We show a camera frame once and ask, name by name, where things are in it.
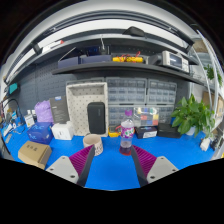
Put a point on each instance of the black rectangular case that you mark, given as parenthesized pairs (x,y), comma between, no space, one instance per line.
(96,117)

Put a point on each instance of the yellow and red tool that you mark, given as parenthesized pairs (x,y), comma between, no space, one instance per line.
(114,132)

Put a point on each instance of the white carton box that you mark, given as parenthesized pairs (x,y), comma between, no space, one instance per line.
(62,131)

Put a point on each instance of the green potted plant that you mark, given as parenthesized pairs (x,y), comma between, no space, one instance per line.
(191,115)

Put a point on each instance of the grey-blue open box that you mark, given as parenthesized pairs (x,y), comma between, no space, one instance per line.
(68,62)

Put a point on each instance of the beige perforated tray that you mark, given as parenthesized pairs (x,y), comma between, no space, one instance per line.
(78,100)

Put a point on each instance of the white oscilloscope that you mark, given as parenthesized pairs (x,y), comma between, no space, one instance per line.
(175,61)

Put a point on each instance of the white power adapter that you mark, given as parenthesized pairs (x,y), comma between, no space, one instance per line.
(205,144)

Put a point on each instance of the blue printed box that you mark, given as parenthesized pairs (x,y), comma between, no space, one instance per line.
(40,132)

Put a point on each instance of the grey parts drawer cabinet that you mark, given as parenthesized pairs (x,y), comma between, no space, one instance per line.
(133,90)

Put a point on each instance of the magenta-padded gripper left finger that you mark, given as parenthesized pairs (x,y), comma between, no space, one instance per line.
(63,168)

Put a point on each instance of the teal wall box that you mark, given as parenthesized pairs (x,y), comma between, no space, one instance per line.
(13,88)

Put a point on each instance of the black workbench shelf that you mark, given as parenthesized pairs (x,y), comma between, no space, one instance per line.
(126,67)

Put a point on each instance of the clear organizer with coloured parts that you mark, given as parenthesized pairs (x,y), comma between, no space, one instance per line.
(148,116)

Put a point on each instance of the beige ribbed cup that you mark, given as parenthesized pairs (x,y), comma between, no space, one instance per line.
(93,141)

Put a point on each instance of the dark grey upright box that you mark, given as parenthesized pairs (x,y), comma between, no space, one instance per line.
(59,109)

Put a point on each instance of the small white box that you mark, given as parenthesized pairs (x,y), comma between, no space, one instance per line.
(30,119)

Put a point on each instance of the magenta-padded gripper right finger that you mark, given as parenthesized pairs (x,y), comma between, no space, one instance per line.
(161,168)

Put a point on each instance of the black box with white label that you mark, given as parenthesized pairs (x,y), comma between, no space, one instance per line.
(146,132)

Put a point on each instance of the flat black case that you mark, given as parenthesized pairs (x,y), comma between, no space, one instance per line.
(168,130)

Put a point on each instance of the purple plastic bag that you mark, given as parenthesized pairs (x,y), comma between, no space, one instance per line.
(43,111)

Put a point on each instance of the yellow device with red leads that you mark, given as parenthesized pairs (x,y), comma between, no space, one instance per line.
(128,59)

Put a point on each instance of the clear purple-label drink bottle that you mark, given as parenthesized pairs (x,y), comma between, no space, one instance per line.
(127,131)

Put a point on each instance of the brown cardboard box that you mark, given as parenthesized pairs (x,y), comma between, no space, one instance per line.
(33,153)

